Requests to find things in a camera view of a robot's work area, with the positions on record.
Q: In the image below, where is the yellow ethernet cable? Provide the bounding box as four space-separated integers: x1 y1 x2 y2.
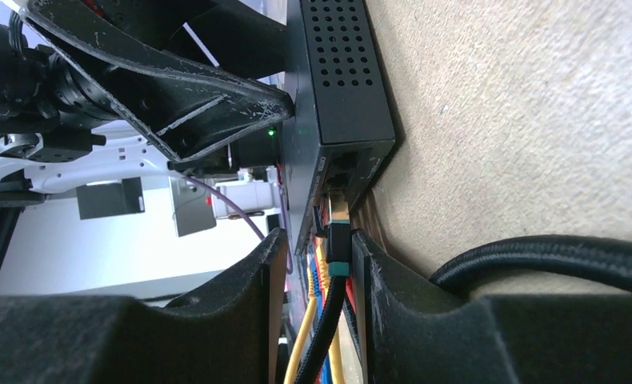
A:
314 238 346 384
282 267 320 384

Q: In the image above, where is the blue ethernet cable upper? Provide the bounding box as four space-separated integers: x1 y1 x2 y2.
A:
308 254 332 384

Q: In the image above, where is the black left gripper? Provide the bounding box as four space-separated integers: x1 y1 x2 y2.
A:
0 1 294 163

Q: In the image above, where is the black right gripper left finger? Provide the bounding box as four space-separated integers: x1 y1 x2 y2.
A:
0 228 288 383

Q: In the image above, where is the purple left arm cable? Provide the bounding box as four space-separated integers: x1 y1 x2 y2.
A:
186 177 294 275

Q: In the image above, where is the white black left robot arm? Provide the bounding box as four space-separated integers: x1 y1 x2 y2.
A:
0 1 290 272

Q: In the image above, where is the red ethernet cable upper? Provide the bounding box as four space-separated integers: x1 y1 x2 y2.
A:
344 276 358 314

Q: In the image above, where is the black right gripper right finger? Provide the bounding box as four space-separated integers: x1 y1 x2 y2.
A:
351 230 632 384

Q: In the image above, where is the black braided cable teal plug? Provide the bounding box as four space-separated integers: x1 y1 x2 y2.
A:
294 190 632 384

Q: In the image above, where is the yellow ethernet cable lower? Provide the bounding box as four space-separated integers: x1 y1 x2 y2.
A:
282 267 320 384

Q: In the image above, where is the yellow ethernet cable upper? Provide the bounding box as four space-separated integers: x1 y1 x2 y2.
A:
314 238 346 384

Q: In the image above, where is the black network switch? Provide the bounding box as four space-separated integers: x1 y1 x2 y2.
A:
282 0 396 255

